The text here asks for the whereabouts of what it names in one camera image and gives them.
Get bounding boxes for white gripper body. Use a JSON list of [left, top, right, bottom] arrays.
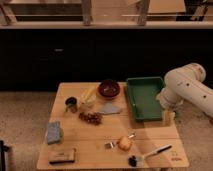
[[156, 88, 183, 111]]

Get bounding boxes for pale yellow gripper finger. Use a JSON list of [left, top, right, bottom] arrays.
[[163, 110, 175, 126]]

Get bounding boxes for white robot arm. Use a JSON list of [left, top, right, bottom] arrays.
[[156, 63, 213, 126]]

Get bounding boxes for green plastic tray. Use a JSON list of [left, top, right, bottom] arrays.
[[126, 77, 164, 122]]

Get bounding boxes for black and white brush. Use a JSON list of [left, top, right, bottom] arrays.
[[128, 145, 172, 167]]

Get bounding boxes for dark red bowl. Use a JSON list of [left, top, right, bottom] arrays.
[[98, 79, 120, 99]]

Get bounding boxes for small metal clip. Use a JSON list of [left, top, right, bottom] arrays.
[[104, 142, 115, 149]]

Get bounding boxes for bunch of brown grapes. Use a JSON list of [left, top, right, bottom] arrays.
[[79, 112, 102, 125]]

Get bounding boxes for yellow banana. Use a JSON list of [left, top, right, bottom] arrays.
[[82, 86, 96, 102]]

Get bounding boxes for clear plastic container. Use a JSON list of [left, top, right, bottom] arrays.
[[80, 96, 96, 112]]

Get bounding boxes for dark green mug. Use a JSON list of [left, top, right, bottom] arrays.
[[65, 97, 78, 113]]

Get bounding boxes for brown wooden block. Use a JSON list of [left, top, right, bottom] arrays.
[[49, 148, 76, 164]]

